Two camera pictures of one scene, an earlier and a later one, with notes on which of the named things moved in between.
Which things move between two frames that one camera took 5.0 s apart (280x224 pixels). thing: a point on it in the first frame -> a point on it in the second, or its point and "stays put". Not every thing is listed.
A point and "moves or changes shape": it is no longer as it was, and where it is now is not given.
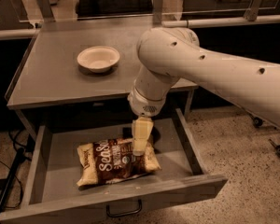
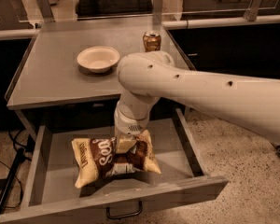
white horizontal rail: (30, 33) stays put
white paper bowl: (98, 59) stays put
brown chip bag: (114, 160) moves or changes shape
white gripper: (145, 105) -> (128, 125)
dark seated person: (112, 0) stays put
